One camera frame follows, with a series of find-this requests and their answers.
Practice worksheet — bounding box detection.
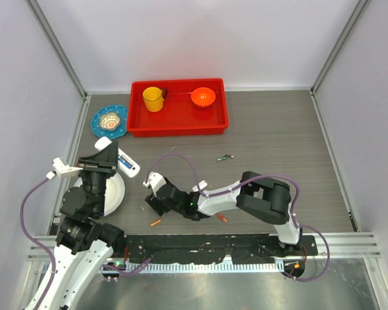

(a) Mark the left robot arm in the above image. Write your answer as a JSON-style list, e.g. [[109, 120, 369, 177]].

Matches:
[[26, 142, 126, 309]]

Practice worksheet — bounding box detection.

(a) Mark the orange battery front left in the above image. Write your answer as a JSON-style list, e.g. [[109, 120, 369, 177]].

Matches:
[[150, 219, 162, 227]]

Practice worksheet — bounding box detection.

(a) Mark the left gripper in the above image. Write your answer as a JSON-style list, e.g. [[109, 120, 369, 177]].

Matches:
[[76, 140, 118, 214]]

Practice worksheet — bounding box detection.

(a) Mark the white paper plate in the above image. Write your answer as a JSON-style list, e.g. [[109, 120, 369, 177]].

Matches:
[[69, 171, 125, 219]]

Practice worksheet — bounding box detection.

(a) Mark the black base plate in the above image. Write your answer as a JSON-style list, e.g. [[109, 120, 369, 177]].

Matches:
[[87, 232, 318, 264]]

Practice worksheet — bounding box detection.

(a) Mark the yellow mug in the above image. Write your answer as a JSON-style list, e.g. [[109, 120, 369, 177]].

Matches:
[[142, 87, 168, 112]]

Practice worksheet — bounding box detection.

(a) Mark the orange battery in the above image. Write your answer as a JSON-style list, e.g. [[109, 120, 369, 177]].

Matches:
[[150, 219, 162, 227], [217, 214, 228, 223]]

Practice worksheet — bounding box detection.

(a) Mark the orange battery right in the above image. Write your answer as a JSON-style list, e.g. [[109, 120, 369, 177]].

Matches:
[[217, 214, 228, 223]]

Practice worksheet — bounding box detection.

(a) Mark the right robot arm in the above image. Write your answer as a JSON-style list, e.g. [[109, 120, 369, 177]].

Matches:
[[143, 171, 303, 255]]

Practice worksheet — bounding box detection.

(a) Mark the blue dotted plate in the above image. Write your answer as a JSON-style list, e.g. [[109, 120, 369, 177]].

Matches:
[[91, 105, 128, 140]]

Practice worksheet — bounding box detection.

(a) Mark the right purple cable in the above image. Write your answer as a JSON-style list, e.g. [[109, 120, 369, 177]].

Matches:
[[147, 153, 330, 282]]

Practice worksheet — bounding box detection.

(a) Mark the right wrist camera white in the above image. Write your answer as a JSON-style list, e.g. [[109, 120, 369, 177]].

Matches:
[[143, 172, 167, 196]]

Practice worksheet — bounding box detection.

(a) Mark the purple cable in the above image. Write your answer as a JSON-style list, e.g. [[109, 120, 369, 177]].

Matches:
[[147, 153, 330, 282], [20, 176, 153, 310]]

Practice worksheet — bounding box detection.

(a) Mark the red plastic tray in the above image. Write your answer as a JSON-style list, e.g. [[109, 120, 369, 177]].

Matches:
[[127, 78, 229, 138]]

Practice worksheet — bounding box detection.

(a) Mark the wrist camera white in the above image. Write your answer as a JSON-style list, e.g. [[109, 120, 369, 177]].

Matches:
[[143, 172, 167, 196], [46, 158, 83, 180]]

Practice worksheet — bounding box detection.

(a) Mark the small patterned bowl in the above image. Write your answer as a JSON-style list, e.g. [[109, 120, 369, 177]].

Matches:
[[99, 112, 121, 131]]

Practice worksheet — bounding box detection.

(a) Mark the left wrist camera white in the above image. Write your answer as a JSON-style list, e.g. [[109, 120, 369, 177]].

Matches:
[[46, 158, 83, 180]]

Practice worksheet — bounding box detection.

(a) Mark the white battery cover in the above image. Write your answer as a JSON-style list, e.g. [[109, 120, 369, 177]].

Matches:
[[192, 180, 208, 192]]

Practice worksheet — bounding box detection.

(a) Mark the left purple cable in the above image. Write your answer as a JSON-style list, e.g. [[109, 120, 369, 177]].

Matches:
[[20, 176, 153, 310]]

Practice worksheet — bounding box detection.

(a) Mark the aluminium frame rail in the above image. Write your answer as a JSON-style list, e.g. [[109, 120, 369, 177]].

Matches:
[[27, 232, 381, 262]]

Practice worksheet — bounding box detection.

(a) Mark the orange bowl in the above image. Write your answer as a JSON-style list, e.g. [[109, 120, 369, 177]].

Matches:
[[191, 87, 216, 108]]

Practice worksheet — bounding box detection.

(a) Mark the white slotted cable duct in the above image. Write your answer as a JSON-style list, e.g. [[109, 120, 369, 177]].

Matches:
[[41, 261, 285, 274]]

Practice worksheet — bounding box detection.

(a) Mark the white remote control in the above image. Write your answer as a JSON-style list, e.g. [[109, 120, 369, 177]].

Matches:
[[94, 137, 140, 178]]

